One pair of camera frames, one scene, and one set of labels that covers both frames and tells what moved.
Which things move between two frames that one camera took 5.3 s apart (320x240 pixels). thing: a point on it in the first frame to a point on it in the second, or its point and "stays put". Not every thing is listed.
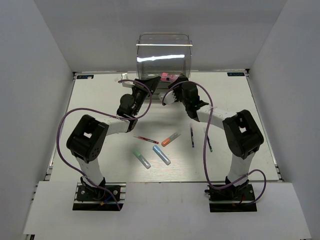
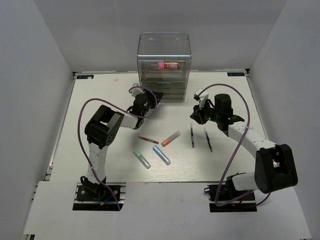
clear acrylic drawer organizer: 165,55 stays put
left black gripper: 152,82 to 151,96
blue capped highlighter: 165,158 stays put
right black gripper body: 179,94 to 207,113
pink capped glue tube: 165,77 to 166,65
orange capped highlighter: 169,139 stays put
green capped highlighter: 137,153 stays put
